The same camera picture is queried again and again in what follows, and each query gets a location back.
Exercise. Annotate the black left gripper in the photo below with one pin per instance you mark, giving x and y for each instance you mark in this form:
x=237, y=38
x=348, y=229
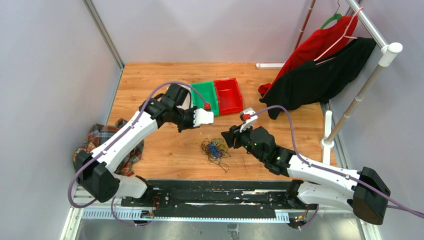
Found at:
x=190, y=126

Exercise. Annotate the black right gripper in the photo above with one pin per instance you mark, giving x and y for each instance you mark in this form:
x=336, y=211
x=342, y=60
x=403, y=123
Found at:
x=229, y=136

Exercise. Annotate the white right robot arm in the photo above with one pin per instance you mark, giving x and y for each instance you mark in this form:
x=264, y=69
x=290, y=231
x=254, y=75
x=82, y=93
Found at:
x=362, y=192

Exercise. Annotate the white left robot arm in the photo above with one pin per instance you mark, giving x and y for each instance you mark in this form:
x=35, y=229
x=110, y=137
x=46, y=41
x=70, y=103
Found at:
x=95, y=179

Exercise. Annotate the red plastic bin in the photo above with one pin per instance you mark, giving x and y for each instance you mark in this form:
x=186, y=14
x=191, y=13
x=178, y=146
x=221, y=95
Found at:
x=230, y=100

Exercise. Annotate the green plastic bin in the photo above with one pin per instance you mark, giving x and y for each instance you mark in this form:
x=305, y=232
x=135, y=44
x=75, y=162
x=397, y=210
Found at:
x=207, y=90

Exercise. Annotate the black shirt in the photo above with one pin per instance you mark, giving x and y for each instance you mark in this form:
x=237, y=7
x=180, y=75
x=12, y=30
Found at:
x=320, y=81

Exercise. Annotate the red shirt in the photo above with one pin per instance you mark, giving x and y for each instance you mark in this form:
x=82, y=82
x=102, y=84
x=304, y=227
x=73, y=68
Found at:
x=321, y=44

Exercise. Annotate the pink hanger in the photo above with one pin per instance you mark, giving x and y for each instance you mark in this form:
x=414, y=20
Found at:
x=342, y=36

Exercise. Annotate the green hanger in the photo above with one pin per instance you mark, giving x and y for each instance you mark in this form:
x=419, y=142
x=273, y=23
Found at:
x=335, y=17

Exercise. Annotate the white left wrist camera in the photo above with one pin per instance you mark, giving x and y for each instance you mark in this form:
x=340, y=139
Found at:
x=202, y=117

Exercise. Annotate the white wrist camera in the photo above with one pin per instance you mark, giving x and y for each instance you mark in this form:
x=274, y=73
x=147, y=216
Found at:
x=249, y=117
x=202, y=117

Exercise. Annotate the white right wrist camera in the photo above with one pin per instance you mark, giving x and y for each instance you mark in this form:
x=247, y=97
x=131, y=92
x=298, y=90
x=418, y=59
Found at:
x=249, y=117

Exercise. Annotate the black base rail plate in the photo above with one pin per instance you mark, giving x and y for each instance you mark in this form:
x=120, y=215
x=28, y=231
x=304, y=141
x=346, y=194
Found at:
x=218, y=199

